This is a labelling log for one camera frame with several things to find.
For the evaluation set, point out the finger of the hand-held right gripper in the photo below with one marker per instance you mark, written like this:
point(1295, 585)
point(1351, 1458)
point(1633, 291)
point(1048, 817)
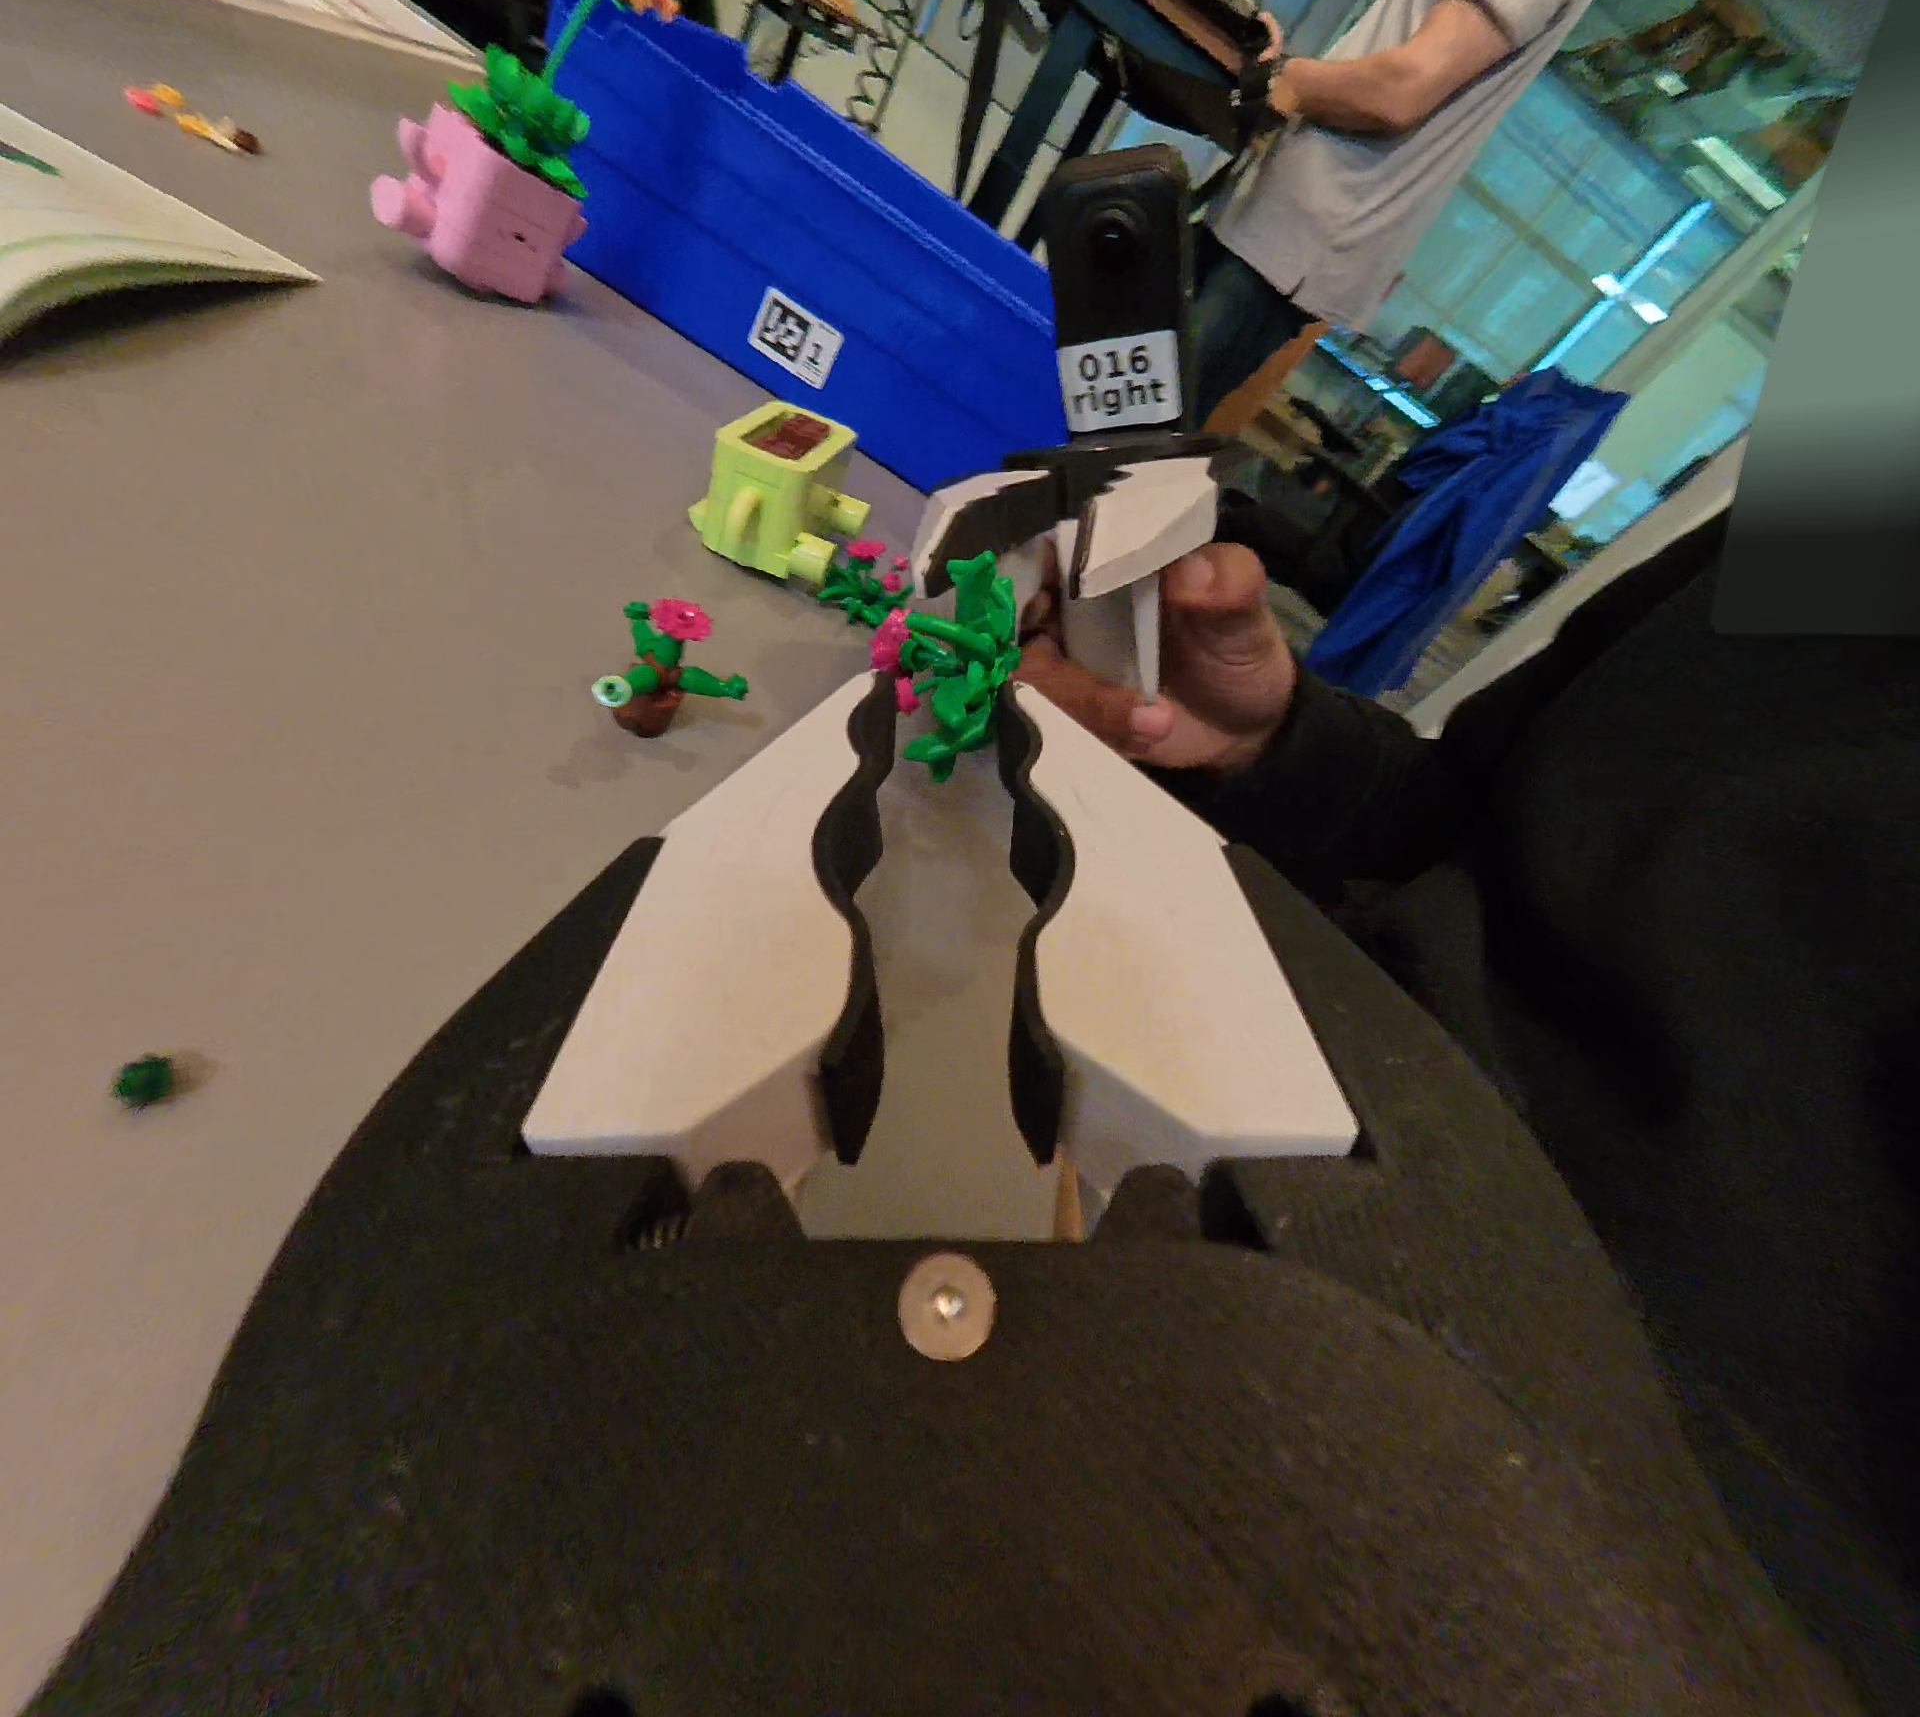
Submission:
point(975, 525)
point(1148, 525)

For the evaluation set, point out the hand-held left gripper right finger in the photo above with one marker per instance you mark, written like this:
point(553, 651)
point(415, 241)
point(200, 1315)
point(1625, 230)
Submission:
point(1184, 998)

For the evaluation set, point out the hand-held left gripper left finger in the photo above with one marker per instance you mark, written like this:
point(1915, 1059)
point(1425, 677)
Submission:
point(704, 998)

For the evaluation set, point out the green leafy toy brick plant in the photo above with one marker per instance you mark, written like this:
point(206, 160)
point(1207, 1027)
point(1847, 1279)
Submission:
point(975, 652)
point(863, 577)

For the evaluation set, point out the toy brick cactus pink flower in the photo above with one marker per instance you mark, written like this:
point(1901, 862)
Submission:
point(661, 668)

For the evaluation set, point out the person's right forearm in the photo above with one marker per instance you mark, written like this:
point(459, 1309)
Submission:
point(1351, 788)

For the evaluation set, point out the person's right hand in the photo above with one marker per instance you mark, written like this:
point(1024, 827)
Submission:
point(1223, 668)

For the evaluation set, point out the lime green toy brick pot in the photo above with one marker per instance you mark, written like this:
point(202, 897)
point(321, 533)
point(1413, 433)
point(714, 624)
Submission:
point(765, 487)

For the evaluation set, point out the blue cloth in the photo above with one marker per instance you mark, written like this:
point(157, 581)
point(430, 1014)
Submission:
point(1471, 517)

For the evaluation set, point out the blue plastic bin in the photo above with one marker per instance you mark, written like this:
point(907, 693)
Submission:
point(750, 203)

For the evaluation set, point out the small green toy piece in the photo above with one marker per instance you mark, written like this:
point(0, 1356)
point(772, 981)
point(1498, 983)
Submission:
point(143, 1081)

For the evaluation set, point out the pink toy pot with plant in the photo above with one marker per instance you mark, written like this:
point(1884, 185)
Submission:
point(480, 217)

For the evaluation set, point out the small brown yellow toy piece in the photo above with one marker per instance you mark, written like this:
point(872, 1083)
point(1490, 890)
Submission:
point(222, 133)

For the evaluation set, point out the small pink orange toy piece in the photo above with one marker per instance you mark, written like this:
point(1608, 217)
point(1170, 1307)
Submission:
point(150, 96)

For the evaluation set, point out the open instruction booklet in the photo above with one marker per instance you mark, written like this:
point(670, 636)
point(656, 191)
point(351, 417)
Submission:
point(91, 233)

